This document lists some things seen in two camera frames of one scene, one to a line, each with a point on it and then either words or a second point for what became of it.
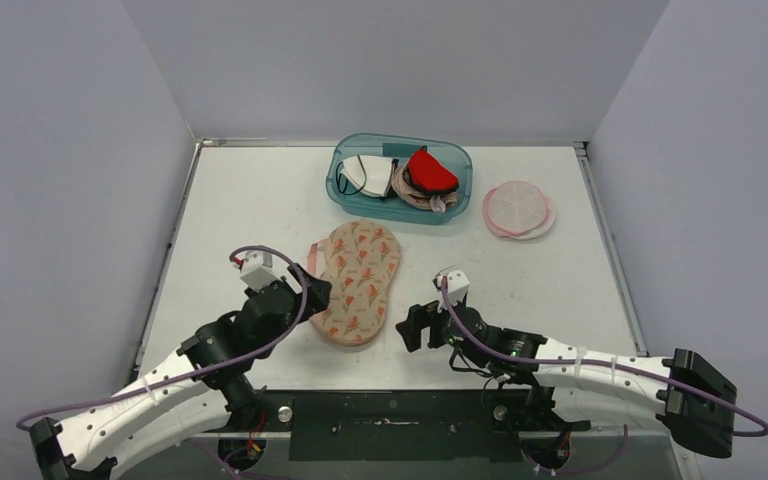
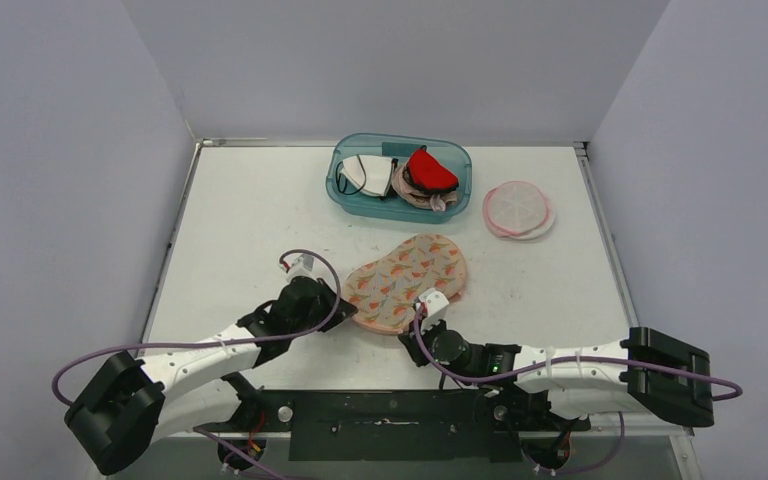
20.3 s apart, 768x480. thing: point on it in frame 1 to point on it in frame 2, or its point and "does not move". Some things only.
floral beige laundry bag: [359, 261] to [385, 291]
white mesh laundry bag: [518, 210] does not move
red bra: [427, 174] does not move
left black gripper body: [314, 303] does not move
